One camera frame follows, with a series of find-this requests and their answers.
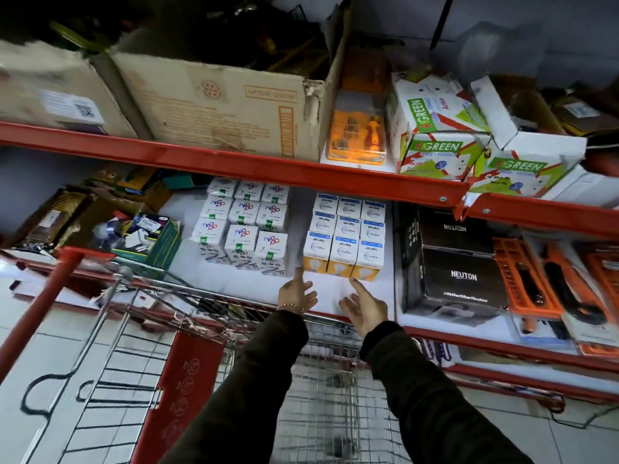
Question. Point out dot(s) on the brown packet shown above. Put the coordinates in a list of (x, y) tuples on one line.
[(53, 217)]

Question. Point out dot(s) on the orange screwdriver set pack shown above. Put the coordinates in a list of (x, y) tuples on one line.
[(357, 132)]

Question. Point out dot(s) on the white plain box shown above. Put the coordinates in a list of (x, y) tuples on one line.
[(587, 188)]

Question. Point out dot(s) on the cardboard box with white label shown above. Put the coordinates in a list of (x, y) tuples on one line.
[(53, 91)]

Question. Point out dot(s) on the person's left hand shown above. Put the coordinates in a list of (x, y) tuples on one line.
[(290, 295)]

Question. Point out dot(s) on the white green printed box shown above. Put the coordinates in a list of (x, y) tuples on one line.
[(435, 135), (522, 164)]

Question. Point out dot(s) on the orange box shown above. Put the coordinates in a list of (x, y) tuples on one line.
[(363, 70)]

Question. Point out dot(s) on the brown cardboard tray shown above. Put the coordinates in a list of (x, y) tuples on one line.
[(96, 212)]

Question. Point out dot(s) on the group of purple-print bulb boxes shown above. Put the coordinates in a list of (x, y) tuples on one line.
[(242, 227)]

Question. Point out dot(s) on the red metal shelf rack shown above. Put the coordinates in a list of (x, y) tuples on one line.
[(290, 171)]

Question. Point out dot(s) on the person's right forearm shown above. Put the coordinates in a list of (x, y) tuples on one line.
[(425, 401)]

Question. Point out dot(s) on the black carton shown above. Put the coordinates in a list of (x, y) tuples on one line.
[(459, 285), (454, 231)]

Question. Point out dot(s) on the large torn cardboard box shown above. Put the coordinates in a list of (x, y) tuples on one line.
[(227, 106)]

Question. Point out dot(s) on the person's left forearm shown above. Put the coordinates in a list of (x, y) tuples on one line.
[(251, 396)]

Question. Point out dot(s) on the orange tool tray pack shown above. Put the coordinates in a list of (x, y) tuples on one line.
[(524, 280)]

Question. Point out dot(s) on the red cart seat flap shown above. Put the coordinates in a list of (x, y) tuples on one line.
[(183, 381)]

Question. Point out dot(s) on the green open box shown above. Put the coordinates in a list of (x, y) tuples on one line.
[(159, 246)]

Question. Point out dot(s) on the person's right hand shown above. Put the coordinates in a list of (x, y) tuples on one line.
[(368, 314)]

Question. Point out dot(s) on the group of orange-base bulb boxes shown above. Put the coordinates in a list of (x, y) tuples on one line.
[(344, 236)]

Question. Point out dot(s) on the teal box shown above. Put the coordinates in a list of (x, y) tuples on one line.
[(186, 180)]

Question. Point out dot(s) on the clear plastic bag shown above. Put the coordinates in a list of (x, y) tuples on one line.
[(493, 48)]

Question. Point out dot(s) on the orange black tool blister pack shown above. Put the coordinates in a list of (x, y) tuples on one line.
[(604, 280), (575, 294)]

